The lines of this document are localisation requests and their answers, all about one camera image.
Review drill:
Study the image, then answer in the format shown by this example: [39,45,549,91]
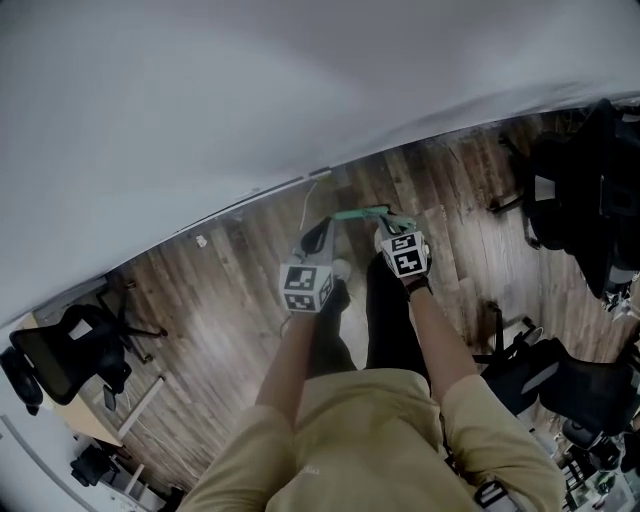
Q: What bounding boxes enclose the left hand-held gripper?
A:
[277,215,338,316]

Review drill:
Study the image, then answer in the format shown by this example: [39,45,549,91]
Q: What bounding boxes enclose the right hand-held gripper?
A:
[373,213,433,278]

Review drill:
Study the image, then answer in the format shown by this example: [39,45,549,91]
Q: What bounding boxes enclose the person's left forearm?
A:
[254,308,327,427]

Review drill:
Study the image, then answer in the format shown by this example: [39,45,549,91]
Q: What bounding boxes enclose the person's right forearm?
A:
[407,287,482,417]

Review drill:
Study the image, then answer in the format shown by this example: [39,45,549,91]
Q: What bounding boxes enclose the black wristband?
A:
[402,275,434,296]

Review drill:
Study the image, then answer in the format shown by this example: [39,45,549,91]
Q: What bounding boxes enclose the black trousers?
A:
[305,257,432,387]

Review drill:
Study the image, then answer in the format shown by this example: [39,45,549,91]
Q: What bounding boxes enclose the black office chair white label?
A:
[487,97,640,301]

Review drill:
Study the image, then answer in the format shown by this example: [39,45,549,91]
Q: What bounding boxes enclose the khaki shirt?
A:
[175,368,566,512]

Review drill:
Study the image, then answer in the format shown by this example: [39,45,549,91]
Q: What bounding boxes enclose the black office chair grey armrest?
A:
[469,299,640,451]

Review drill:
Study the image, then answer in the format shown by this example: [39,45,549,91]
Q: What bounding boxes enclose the black mesh office chair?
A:
[0,285,170,417]

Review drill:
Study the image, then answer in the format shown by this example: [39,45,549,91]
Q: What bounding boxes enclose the wooden desk white legs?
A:
[22,310,166,451]

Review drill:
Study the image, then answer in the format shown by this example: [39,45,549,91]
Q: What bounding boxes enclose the small black chair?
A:
[68,447,121,489]

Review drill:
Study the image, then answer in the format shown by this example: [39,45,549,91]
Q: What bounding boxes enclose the white cable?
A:
[299,180,320,231]

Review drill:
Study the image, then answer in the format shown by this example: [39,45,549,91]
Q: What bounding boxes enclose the black strap with buckle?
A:
[472,477,511,510]

